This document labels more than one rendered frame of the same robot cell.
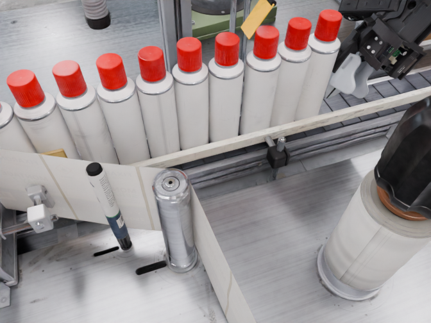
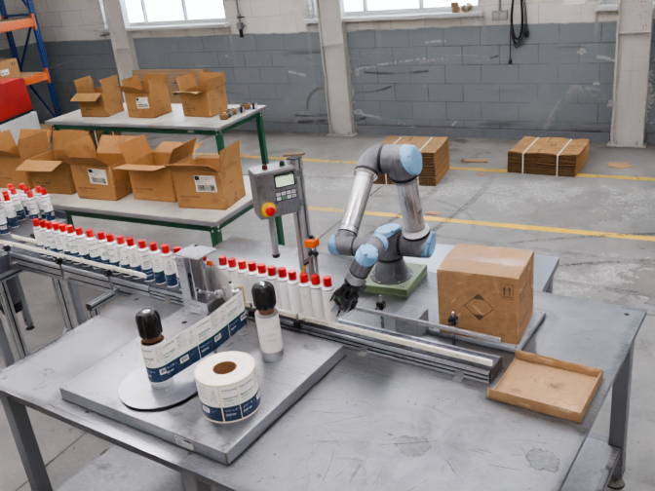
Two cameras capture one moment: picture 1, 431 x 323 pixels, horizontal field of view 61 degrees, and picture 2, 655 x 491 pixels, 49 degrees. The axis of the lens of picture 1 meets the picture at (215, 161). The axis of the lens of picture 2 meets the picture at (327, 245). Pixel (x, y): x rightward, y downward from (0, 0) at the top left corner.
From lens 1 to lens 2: 2.58 m
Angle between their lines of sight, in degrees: 51
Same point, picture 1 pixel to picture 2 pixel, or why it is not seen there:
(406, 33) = (340, 291)
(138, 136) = not seen: hidden behind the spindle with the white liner
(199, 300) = (234, 340)
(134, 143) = not seen: hidden behind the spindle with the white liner
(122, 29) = (340, 274)
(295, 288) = (255, 350)
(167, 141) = not seen: hidden behind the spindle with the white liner
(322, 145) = (327, 336)
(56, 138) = (243, 282)
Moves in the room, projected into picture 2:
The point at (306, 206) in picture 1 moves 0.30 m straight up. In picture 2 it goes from (288, 341) to (278, 270)
